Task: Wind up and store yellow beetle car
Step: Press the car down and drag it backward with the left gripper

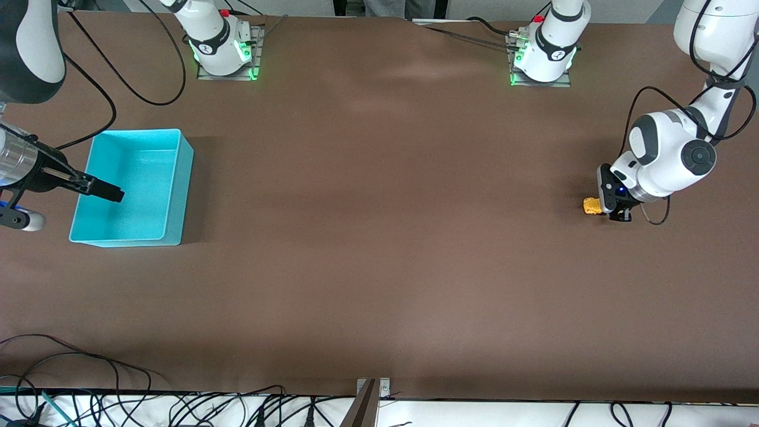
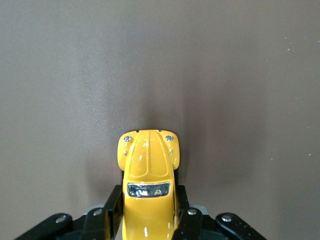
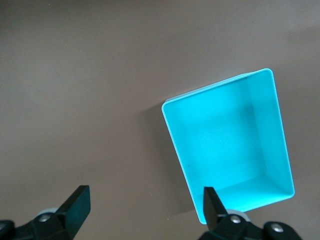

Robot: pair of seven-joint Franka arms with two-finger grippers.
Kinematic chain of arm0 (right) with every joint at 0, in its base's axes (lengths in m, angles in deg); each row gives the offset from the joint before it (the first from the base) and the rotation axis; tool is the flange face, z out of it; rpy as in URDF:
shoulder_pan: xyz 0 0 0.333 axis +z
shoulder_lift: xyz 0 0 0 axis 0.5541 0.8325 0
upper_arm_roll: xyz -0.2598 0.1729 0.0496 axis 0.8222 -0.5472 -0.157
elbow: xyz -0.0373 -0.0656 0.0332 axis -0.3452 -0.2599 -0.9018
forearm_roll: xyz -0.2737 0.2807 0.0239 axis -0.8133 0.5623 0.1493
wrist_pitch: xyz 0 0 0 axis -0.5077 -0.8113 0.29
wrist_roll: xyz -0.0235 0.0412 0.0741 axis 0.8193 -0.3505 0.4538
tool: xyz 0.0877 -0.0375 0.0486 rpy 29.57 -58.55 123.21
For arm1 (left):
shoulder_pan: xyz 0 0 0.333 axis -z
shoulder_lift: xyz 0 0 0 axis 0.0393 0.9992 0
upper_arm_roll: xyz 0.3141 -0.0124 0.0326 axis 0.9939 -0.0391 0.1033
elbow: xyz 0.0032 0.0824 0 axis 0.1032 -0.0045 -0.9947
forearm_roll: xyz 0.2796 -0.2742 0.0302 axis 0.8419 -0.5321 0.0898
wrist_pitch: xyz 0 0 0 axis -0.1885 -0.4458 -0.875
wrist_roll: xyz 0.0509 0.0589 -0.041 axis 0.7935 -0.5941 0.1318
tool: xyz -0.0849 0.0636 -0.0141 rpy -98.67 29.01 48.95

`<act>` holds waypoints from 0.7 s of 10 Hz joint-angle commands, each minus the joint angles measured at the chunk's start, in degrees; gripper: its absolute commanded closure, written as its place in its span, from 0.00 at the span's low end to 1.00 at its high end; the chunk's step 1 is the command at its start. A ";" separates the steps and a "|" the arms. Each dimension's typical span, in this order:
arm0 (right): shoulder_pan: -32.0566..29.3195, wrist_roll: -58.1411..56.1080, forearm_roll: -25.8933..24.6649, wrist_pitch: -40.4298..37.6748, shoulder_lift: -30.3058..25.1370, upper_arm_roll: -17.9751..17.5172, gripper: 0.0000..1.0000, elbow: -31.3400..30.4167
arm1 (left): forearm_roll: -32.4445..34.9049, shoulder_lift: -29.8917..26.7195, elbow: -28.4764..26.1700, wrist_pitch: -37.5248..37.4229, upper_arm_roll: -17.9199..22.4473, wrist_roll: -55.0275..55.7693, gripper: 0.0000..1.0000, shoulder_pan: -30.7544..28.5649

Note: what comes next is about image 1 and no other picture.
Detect turquoise plastic bin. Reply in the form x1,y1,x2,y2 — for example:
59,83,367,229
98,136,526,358
69,129,194,247

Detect thin dark rod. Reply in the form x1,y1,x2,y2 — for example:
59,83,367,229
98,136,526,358
424,26,522,49

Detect thin grey rod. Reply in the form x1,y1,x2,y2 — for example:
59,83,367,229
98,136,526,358
259,14,289,37

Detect grey trousers legs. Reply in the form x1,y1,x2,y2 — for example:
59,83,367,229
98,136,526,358
362,0,436,19

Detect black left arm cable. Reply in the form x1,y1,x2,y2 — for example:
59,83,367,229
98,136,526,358
618,0,759,226

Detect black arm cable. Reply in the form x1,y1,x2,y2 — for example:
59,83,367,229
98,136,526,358
56,0,187,150
618,0,759,226

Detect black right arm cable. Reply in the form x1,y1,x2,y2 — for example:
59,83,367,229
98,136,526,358
56,0,187,150

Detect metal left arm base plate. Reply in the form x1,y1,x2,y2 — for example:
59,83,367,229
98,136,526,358
506,33,573,88

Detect long black cable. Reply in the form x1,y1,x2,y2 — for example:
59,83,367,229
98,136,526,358
0,334,167,416

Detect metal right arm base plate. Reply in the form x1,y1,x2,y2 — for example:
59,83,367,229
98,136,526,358
197,24,265,81

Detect black cable loop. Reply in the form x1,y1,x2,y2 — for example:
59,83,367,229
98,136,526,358
0,374,45,427

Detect teal cable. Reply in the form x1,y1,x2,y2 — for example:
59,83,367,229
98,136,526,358
40,390,78,427

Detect thick black cable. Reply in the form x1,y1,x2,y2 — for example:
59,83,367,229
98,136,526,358
467,17,515,35

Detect thin black cable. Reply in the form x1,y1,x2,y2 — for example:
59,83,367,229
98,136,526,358
225,0,265,17

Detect black cable bundle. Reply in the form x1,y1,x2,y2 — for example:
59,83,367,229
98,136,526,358
160,385,356,427

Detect small metal bracket plate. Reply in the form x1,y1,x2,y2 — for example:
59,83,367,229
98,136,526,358
356,378,391,399

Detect dark camera mount pole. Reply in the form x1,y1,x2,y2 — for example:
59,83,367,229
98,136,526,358
340,380,380,427

